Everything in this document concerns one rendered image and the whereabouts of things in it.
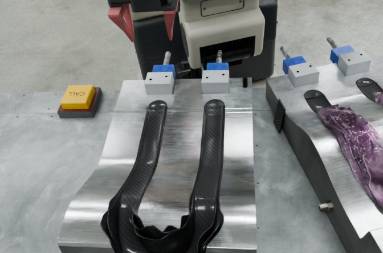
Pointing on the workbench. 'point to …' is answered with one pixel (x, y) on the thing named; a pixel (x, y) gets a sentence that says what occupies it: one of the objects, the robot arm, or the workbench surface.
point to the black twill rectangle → (279, 115)
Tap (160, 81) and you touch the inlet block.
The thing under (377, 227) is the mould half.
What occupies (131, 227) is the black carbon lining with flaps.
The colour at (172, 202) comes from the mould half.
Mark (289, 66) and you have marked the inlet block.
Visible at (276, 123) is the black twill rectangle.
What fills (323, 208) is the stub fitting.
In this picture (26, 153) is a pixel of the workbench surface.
